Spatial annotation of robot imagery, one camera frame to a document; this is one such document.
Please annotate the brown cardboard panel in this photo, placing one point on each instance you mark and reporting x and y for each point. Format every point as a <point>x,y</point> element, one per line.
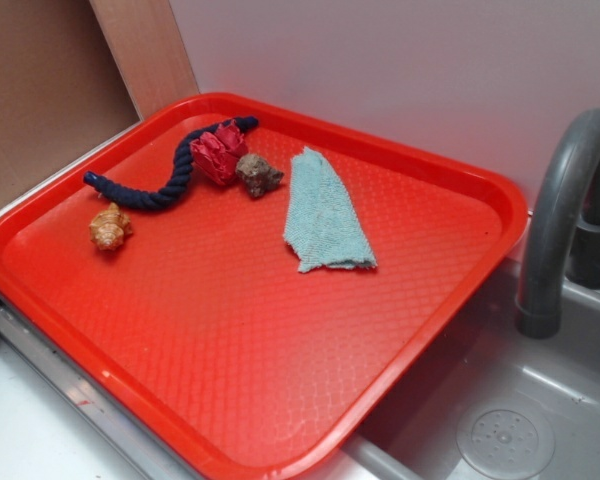
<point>61,94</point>

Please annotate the grey plastic faucet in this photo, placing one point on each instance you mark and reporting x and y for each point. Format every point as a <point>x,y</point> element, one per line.
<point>564,236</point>

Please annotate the crumpled red paper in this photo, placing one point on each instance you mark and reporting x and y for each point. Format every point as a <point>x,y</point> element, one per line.
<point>217,153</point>

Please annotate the red plastic tray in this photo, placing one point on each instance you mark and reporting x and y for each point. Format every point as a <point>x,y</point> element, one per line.
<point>201,324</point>

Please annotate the light blue cloth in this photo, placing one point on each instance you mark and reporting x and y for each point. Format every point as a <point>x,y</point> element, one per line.
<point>322,227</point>

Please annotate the brown rock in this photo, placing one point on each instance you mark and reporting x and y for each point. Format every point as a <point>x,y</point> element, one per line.
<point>257,175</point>

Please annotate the grey plastic sink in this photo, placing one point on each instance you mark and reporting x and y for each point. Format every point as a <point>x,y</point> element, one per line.
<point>485,402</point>

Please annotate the orange seashell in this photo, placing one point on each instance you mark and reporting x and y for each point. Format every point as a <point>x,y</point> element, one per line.
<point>109,228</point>

